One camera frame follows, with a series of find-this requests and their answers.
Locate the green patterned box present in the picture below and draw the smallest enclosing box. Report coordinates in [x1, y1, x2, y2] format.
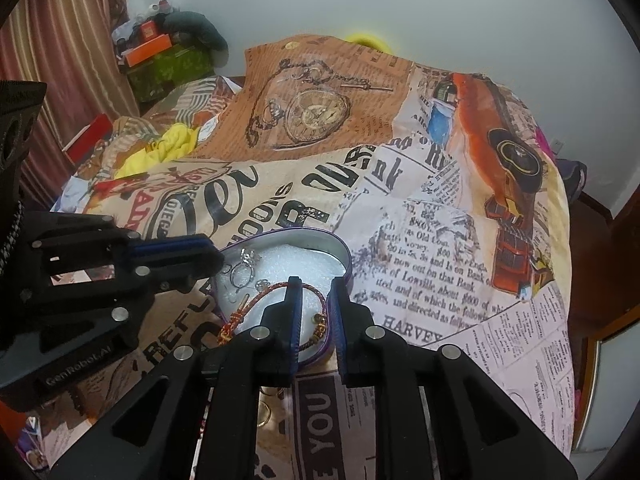
[125, 45, 217, 104]

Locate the wooden furniture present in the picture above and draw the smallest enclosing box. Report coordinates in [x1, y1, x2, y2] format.
[564, 180, 640, 361]

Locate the red gold braided bracelet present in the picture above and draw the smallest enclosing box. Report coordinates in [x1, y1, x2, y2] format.
[218, 280, 333, 348]

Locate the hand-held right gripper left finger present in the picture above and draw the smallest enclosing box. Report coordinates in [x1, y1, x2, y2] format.
[47, 278, 304, 480]

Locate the gold hoop earring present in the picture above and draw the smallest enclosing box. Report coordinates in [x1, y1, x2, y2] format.
[257, 385, 294, 431]

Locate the yellow round object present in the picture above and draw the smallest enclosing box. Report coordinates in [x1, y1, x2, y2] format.
[345, 32, 394, 54]

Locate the striped brown curtain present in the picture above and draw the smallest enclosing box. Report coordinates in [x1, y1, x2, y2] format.
[0, 0, 147, 213]

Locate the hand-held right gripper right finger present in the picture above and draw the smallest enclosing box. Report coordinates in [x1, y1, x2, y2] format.
[327, 278, 579, 480]

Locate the red flat box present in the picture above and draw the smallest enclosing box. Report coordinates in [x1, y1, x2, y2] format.
[67, 112, 114, 164]

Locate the pink cloth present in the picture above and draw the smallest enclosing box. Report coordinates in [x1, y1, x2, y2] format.
[536, 125, 567, 162]

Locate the framed mirror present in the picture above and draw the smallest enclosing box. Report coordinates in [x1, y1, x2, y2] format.
[570, 334, 640, 457]

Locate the yellow cloth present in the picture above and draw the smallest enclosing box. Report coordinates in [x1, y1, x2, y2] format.
[114, 122, 202, 179]

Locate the plain silver ring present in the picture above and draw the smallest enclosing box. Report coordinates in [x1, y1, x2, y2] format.
[229, 265, 257, 292]

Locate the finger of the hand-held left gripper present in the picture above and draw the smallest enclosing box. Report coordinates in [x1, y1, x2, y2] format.
[14, 254, 225, 356]
[24, 212, 219, 281]

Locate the dark green cloth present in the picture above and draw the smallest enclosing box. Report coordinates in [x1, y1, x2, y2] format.
[164, 10, 231, 54]

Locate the gold bead bracelet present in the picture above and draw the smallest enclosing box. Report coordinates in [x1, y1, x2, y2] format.
[297, 310, 332, 355]

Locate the white foam pad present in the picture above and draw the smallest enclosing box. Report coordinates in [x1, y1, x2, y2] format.
[220, 242, 346, 356]

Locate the newspaper print bedsheet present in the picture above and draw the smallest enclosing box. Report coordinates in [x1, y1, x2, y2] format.
[15, 35, 577, 480]

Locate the heart-shaped metal tin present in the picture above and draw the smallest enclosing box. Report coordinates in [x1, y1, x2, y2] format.
[207, 227, 354, 368]

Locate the orange box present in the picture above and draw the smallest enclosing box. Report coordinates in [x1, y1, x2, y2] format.
[121, 34, 174, 69]

